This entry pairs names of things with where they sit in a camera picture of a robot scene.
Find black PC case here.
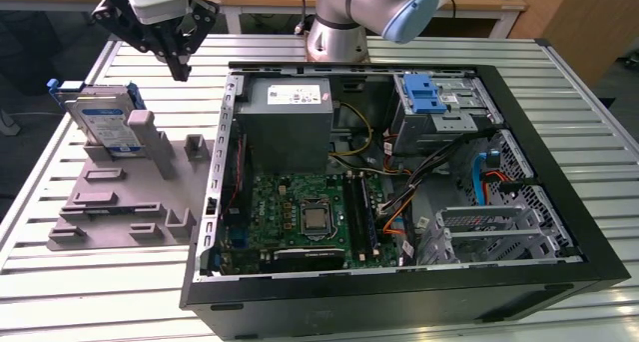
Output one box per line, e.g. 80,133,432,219
178,60,631,340

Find black cable bundle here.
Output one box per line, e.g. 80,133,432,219
382,138,480,223

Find grey power supply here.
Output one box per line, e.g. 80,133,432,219
234,76,334,174

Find grey parts rack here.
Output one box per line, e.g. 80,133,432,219
46,109,216,251

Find black cable with plug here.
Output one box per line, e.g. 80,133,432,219
293,0,309,35

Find green motherboard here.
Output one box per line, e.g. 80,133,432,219
221,171,400,274

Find blue wire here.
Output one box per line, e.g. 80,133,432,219
470,150,500,208

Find black chair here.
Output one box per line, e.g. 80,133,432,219
0,10,64,96

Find wooden cabinet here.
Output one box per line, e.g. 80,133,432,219
508,0,639,92

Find hard disk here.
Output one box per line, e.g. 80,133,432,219
46,79,145,159

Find black graphics card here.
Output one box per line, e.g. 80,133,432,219
218,245,346,275

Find black case fan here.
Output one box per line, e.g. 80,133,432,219
221,132,250,223

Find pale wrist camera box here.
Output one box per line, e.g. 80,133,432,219
121,0,188,25

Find blue drive latch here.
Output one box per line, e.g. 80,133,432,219
402,74,446,115

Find black RAM slot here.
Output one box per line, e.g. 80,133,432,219
346,172,364,259

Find CPU socket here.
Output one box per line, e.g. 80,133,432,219
296,198,334,242

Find metal disk bay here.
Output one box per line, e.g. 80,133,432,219
418,205,556,266

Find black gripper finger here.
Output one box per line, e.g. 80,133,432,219
172,0,220,83
89,0,178,82

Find orange wire with black plug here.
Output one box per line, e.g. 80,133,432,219
485,171,528,195

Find yellow wires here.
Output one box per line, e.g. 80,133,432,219
329,101,374,156

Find metal drive cage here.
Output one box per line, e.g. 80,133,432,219
390,71,504,156

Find silver CPU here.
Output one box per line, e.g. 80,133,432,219
302,208,328,230

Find grey floor stand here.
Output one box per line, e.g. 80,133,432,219
0,109,21,137

